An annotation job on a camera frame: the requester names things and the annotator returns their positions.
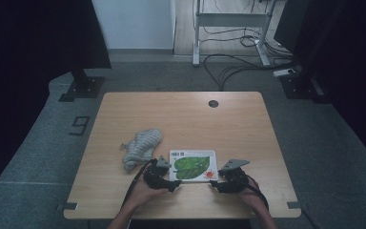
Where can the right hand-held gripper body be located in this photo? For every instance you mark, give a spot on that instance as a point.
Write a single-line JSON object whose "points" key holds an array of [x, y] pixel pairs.
{"points": [[236, 179]]}

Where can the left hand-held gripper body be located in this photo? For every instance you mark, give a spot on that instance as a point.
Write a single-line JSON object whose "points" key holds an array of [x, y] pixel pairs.
{"points": [[155, 176]]}

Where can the person's left hand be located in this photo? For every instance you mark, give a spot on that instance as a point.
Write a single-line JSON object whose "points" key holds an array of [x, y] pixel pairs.
{"points": [[143, 195]]}

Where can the person's right hand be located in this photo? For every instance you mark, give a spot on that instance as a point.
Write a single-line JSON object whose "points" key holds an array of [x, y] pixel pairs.
{"points": [[252, 197]]}

